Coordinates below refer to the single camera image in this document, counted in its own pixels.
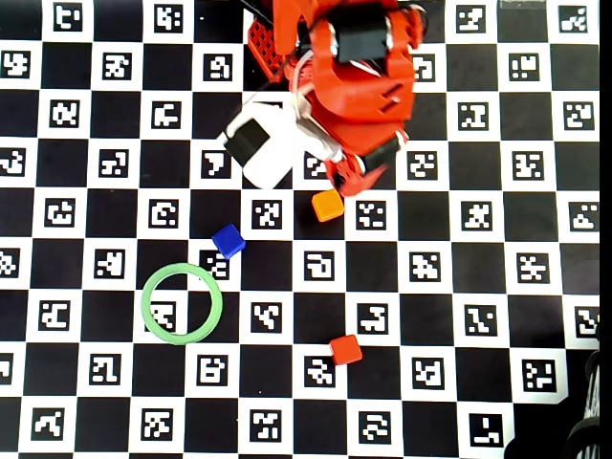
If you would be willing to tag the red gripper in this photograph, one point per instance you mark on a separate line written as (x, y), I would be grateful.
(379, 154)

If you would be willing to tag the orange cube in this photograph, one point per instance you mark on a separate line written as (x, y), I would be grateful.
(327, 206)

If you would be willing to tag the blue cube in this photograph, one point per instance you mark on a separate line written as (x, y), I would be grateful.
(228, 240)

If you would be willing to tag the red cube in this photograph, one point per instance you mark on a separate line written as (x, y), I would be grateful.
(345, 350)

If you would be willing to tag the red robot arm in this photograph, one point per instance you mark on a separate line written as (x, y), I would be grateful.
(287, 28)

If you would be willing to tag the black white marker mat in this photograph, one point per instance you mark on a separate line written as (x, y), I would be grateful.
(423, 315)

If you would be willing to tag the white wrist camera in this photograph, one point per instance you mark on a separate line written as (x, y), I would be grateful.
(272, 162)

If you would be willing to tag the black flexible camera stand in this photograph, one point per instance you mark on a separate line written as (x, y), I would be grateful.
(592, 382)

